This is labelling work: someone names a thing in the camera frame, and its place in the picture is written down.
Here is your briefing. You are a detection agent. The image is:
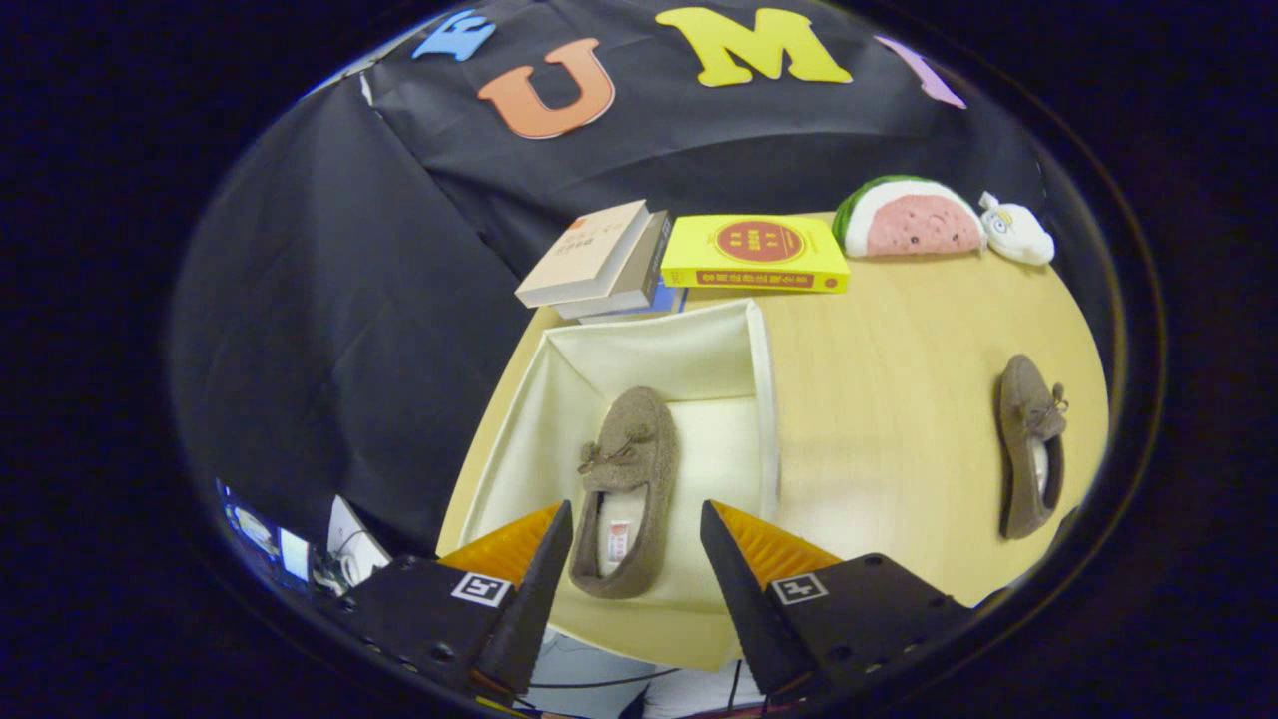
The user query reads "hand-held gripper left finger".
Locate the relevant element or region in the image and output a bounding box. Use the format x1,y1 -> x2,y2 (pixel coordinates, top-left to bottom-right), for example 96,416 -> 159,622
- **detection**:
344,500 -> 574,700

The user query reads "lit tablet screen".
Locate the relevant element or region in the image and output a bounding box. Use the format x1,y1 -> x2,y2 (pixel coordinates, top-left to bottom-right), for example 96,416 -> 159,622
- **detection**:
220,484 -> 330,590

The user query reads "brown fuzzy shoe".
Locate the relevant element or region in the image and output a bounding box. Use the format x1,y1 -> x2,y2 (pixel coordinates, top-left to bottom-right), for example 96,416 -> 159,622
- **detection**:
569,386 -> 680,600
995,355 -> 1069,540

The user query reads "grey book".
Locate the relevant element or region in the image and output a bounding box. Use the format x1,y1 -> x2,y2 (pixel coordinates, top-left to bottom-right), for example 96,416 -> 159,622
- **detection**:
554,210 -> 672,321

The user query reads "watermelon slice plush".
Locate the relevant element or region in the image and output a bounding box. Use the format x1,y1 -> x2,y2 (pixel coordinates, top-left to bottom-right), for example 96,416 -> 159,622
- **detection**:
832,176 -> 989,260

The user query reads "white plush toy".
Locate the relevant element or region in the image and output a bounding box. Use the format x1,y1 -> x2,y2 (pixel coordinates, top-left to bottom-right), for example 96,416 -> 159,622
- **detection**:
978,191 -> 1055,267

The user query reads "white paper sheet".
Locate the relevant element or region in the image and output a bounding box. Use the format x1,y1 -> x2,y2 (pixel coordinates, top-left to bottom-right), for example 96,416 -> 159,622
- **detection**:
327,496 -> 392,587

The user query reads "beige book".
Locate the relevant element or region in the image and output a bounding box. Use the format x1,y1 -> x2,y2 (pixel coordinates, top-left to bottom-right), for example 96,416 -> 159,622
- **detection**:
514,200 -> 652,309

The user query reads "blue book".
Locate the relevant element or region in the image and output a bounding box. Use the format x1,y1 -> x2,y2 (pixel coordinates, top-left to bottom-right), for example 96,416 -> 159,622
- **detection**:
579,282 -> 690,326

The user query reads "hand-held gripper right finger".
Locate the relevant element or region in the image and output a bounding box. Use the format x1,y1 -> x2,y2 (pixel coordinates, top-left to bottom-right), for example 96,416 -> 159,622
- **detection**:
700,500 -> 974,697

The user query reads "yellow book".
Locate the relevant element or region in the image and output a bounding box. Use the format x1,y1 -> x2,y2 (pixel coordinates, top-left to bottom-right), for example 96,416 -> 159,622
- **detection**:
660,214 -> 851,295

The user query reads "cream fabric storage box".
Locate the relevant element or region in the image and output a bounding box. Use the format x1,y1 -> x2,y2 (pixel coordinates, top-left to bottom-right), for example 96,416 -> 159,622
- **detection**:
454,298 -> 782,612

